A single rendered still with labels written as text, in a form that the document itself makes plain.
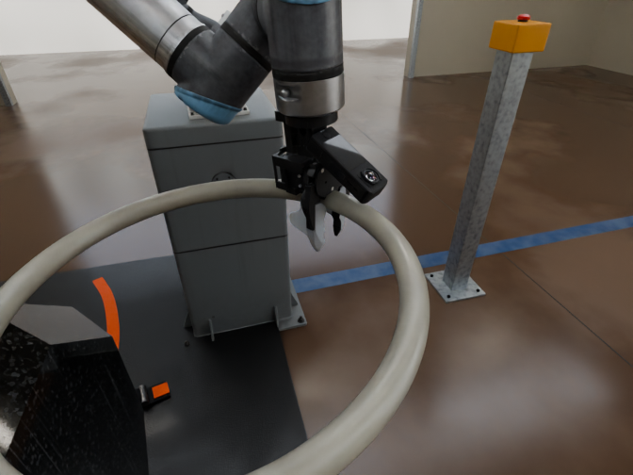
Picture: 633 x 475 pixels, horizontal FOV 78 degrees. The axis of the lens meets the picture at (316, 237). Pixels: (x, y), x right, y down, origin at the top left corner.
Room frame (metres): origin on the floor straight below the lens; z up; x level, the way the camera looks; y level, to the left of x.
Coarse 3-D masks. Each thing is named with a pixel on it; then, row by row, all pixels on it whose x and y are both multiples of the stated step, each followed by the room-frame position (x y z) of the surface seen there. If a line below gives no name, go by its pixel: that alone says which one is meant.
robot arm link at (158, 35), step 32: (96, 0) 0.61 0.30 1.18; (128, 0) 0.60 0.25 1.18; (160, 0) 0.61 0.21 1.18; (128, 32) 0.60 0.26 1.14; (160, 32) 0.59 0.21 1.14; (192, 32) 0.59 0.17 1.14; (224, 32) 0.59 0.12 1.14; (160, 64) 0.60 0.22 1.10; (192, 64) 0.57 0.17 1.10; (224, 64) 0.57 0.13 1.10; (256, 64) 0.58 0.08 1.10; (192, 96) 0.56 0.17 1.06; (224, 96) 0.57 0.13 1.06
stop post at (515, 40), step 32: (512, 32) 1.32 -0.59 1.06; (544, 32) 1.33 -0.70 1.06; (512, 64) 1.33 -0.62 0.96; (512, 96) 1.34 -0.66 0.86; (480, 128) 1.39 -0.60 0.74; (480, 160) 1.35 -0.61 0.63; (480, 192) 1.34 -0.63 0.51; (480, 224) 1.35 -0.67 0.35; (448, 256) 1.40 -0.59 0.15; (448, 288) 1.34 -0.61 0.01; (480, 288) 1.34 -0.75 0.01
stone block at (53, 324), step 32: (32, 320) 0.45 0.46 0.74; (64, 320) 0.53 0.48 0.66; (0, 352) 0.35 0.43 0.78; (32, 352) 0.37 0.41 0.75; (64, 352) 0.42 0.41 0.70; (96, 352) 0.50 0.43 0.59; (0, 384) 0.31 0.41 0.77; (32, 384) 0.33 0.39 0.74; (64, 384) 0.38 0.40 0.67; (96, 384) 0.46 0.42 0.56; (128, 384) 0.57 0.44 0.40; (0, 416) 0.27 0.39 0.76; (32, 416) 0.30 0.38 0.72; (64, 416) 0.34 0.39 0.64; (96, 416) 0.41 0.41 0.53; (128, 416) 0.51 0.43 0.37; (0, 448) 0.24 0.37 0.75; (32, 448) 0.27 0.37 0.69; (64, 448) 0.31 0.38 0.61; (96, 448) 0.37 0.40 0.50; (128, 448) 0.45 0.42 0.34
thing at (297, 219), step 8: (320, 208) 0.49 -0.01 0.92; (296, 216) 0.51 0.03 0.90; (304, 216) 0.50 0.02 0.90; (320, 216) 0.49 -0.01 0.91; (296, 224) 0.51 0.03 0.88; (304, 224) 0.50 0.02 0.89; (320, 224) 0.49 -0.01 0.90; (304, 232) 0.50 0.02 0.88; (312, 232) 0.48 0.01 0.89; (320, 232) 0.49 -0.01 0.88; (312, 240) 0.49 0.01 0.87; (320, 240) 0.49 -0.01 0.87; (320, 248) 0.49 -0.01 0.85
